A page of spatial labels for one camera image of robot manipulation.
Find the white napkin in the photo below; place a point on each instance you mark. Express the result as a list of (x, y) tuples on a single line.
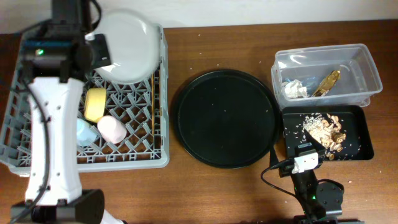
[(295, 89)]

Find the yellow bowl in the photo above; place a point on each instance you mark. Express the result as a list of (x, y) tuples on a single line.
[(95, 103)]

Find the gold snack wrapper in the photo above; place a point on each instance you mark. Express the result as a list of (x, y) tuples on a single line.
[(327, 84)]

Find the food scraps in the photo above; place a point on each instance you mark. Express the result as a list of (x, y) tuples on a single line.
[(326, 131)]

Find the round black tray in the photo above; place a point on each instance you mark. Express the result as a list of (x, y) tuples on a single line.
[(227, 119)]

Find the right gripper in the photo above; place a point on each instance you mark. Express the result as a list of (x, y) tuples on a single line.
[(309, 139)]

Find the black rectangular tray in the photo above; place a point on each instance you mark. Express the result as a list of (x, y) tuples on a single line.
[(356, 146)]

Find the clear plastic bin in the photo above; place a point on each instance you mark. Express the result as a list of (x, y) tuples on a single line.
[(359, 77)]

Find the pink cup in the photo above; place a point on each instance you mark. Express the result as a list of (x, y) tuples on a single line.
[(111, 129)]

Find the wooden chopstick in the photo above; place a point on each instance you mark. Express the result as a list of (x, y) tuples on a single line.
[(153, 103)]

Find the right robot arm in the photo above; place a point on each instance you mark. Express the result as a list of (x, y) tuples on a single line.
[(320, 199)]

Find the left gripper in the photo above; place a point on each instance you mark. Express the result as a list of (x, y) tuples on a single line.
[(105, 43)]

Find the grey dishwasher rack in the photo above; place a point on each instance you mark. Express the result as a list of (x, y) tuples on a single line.
[(131, 104)]

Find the light blue cup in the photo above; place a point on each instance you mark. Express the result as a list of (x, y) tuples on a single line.
[(84, 135)]

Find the grey plate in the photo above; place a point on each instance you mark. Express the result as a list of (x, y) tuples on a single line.
[(133, 44)]

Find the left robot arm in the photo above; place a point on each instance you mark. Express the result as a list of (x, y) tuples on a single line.
[(52, 64)]

